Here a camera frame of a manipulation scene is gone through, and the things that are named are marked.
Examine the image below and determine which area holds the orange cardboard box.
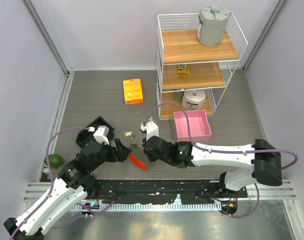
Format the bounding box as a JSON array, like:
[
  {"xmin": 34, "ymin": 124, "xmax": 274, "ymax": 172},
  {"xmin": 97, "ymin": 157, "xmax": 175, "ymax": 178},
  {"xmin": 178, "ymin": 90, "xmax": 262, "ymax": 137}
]
[{"xmin": 123, "ymin": 78, "xmax": 144, "ymax": 105}]

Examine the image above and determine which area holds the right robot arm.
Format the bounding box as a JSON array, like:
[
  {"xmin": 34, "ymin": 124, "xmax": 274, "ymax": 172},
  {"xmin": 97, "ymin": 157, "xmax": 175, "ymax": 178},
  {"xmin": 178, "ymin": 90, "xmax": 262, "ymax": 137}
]
[{"xmin": 143, "ymin": 136, "xmax": 282, "ymax": 197}]

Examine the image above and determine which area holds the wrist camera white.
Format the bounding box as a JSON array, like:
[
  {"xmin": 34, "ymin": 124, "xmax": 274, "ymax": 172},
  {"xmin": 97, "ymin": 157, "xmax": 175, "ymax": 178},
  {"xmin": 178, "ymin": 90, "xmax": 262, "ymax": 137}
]
[
  {"xmin": 140, "ymin": 120, "xmax": 159, "ymax": 142},
  {"xmin": 88, "ymin": 125, "xmax": 109, "ymax": 145}
]

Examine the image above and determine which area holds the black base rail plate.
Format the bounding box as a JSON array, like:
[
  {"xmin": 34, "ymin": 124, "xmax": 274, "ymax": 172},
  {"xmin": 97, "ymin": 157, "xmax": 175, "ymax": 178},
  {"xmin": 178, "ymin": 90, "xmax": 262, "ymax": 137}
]
[{"xmin": 97, "ymin": 179, "xmax": 248, "ymax": 205}]

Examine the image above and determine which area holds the white paper roll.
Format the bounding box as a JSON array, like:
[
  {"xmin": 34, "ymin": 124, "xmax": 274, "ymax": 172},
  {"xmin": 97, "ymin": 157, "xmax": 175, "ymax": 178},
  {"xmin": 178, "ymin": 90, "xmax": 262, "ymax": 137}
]
[{"xmin": 182, "ymin": 89, "xmax": 206, "ymax": 111}]

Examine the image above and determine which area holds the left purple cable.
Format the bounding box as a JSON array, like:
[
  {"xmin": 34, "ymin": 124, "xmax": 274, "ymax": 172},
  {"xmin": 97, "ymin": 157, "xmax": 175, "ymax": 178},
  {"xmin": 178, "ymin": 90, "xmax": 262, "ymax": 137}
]
[{"xmin": 8, "ymin": 126, "xmax": 95, "ymax": 238}]

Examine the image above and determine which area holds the grey can on shelf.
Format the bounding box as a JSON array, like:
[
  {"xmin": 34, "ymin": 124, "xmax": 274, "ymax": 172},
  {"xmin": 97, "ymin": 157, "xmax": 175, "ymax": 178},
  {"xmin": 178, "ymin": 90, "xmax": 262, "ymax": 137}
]
[{"xmin": 173, "ymin": 90, "xmax": 185, "ymax": 102}]

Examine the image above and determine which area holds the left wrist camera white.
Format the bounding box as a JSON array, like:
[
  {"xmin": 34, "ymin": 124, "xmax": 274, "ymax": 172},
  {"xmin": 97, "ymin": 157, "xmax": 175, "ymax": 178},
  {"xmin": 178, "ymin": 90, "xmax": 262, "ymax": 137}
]
[{"xmin": 88, "ymin": 125, "xmax": 109, "ymax": 145}]

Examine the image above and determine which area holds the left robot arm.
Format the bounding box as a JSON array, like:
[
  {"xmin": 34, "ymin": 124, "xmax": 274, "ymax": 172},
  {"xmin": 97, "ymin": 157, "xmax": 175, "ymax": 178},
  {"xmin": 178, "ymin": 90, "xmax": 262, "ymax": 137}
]
[{"xmin": 3, "ymin": 138, "xmax": 132, "ymax": 240}]

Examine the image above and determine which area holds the metal keyring holder red grip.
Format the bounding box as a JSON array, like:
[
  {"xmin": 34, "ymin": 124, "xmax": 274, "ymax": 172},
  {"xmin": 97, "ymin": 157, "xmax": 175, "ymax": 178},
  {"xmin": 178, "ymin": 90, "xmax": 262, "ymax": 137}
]
[{"xmin": 128, "ymin": 142, "xmax": 158, "ymax": 171}]

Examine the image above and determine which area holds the grey wrapped paper roll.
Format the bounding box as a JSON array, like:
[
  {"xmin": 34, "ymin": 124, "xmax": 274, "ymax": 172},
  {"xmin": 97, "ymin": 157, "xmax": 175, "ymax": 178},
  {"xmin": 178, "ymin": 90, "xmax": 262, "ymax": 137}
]
[{"xmin": 196, "ymin": 4, "xmax": 230, "ymax": 47}]

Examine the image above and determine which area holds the yellow snack packet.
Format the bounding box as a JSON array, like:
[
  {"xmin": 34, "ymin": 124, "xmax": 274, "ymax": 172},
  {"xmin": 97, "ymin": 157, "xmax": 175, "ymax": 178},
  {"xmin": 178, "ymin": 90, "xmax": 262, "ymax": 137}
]
[{"xmin": 177, "ymin": 64, "xmax": 190, "ymax": 75}]

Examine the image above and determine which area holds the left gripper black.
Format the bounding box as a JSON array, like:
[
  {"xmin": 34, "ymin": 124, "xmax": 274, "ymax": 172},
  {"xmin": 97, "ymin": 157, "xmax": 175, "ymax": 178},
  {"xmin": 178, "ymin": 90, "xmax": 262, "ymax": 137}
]
[{"xmin": 89, "ymin": 137, "xmax": 131, "ymax": 171}]

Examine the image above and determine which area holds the white slotted cable duct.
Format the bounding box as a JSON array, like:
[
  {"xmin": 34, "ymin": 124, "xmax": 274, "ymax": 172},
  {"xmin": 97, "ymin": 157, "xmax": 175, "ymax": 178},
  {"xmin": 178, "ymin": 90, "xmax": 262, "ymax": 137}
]
[{"xmin": 71, "ymin": 202, "xmax": 222, "ymax": 212}]

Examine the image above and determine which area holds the pink open box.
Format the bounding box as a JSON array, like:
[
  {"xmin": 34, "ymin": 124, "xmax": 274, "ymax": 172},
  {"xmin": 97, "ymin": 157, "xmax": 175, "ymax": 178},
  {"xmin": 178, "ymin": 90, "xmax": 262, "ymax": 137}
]
[{"xmin": 174, "ymin": 110, "xmax": 212, "ymax": 142}]

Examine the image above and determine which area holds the yellow tag key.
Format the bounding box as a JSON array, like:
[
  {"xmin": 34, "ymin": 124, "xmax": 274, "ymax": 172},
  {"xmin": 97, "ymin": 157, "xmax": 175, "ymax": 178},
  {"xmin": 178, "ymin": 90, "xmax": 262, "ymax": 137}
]
[{"xmin": 124, "ymin": 131, "xmax": 135, "ymax": 139}]

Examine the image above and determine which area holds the black plastic bin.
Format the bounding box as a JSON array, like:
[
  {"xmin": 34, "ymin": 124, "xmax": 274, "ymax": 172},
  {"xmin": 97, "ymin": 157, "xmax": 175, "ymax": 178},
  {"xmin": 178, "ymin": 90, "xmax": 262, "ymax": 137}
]
[{"xmin": 75, "ymin": 116, "xmax": 115, "ymax": 148}]

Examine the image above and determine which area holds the green lime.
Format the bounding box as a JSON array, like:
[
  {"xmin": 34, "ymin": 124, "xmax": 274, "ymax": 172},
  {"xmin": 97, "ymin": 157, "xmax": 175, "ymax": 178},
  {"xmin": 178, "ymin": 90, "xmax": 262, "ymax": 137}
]
[{"xmin": 48, "ymin": 154, "xmax": 64, "ymax": 168}]

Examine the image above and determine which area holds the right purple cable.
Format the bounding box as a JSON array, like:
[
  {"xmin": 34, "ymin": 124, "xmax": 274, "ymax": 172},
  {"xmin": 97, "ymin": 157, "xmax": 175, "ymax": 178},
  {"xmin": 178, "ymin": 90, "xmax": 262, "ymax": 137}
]
[{"xmin": 148, "ymin": 102, "xmax": 299, "ymax": 220}]

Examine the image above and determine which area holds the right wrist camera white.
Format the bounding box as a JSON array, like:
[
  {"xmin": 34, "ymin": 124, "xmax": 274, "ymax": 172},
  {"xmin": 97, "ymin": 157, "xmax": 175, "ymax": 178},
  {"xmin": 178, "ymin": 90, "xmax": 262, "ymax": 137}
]
[{"xmin": 140, "ymin": 120, "xmax": 159, "ymax": 142}]

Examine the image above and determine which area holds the purple cable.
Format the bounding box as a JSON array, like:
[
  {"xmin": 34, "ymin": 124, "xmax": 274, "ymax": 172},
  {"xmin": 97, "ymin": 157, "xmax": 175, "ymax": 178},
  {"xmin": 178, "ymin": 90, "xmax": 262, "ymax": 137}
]
[
  {"xmin": 148, "ymin": 102, "xmax": 299, "ymax": 220},
  {"xmin": 8, "ymin": 126, "xmax": 95, "ymax": 238}
]

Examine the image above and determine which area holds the white wire shelf rack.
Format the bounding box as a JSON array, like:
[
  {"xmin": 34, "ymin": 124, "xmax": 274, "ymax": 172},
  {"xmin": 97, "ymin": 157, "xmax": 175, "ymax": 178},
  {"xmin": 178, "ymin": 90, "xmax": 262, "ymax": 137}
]
[{"xmin": 156, "ymin": 12, "xmax": 248, "ymax": 116}]

